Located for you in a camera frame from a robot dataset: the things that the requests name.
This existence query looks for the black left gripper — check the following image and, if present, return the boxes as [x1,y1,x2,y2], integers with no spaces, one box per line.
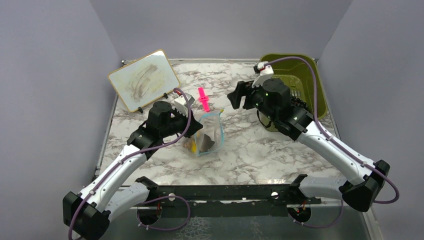
[160,106,204,139]

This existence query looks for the grey toy fish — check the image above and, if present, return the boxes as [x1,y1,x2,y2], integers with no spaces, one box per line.
[199,134,216,153]

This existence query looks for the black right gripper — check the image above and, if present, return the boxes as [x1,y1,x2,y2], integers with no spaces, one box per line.
[228,77,277,123]

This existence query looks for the clear zip top bag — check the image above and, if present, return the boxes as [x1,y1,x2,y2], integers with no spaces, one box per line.
[182,108,225,157]

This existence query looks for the yellow toy banana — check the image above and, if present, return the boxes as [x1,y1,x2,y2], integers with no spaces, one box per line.
[187,140,197,154]

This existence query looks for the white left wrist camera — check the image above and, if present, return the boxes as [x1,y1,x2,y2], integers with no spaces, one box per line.
[173,93,195,116]

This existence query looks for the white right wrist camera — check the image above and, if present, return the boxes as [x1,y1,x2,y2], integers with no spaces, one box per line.
[252,61,274,88]

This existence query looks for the green plastic bin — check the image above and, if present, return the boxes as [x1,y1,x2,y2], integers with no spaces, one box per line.
[260,53,335,134]

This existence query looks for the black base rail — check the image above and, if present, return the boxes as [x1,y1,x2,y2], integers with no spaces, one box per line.
[136,176,322,218]

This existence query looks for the wood framed whiteboard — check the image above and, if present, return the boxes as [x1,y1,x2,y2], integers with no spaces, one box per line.
[107,49,181,113]

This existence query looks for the black toy grapes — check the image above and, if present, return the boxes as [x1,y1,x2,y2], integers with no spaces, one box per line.
[290,95,311,113]

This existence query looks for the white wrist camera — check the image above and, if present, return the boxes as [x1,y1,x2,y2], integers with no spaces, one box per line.
[252,61,274,88]
[173,93,195,116]

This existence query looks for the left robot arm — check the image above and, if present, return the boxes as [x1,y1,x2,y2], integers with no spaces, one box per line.
[62,101,203,240]

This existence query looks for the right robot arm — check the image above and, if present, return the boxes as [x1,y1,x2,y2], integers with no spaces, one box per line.
[227,78,390,212]

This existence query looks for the pink plastic bag clip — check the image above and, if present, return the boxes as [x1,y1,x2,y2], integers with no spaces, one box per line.
[198,87,210,113]

